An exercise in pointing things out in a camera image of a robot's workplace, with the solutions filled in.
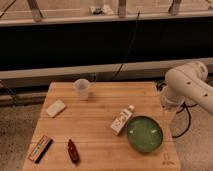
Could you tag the brown orange flat box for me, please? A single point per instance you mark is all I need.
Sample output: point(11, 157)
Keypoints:
point(40, 149)

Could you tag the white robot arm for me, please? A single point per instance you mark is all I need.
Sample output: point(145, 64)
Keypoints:
point(186, 81)

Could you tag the green round plate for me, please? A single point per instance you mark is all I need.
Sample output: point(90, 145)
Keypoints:
point(144, 134)

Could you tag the small items on shelf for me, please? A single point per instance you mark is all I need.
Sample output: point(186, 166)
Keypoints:
point(98, 10)

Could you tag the dark red pepper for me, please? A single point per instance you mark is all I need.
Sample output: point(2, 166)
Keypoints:
point(73, 153)

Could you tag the pale translucent suction gripper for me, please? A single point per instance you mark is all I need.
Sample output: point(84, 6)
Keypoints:
point(168, 115)

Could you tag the small white bottle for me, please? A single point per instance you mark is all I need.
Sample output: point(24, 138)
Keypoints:
point(120, 121)

